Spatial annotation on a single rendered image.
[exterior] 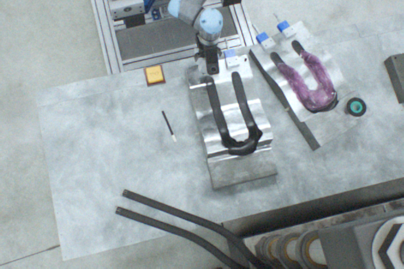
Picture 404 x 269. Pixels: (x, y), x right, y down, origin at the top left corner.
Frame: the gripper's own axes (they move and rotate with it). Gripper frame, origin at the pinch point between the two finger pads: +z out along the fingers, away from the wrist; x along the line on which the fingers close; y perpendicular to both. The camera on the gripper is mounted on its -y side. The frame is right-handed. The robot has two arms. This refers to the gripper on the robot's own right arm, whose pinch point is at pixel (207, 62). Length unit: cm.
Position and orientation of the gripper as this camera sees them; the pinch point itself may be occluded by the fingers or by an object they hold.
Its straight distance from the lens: 193.2
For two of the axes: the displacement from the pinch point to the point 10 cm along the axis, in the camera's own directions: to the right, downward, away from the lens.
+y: -2.4, -9.4, 2.4
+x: -9.7, 2.2, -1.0
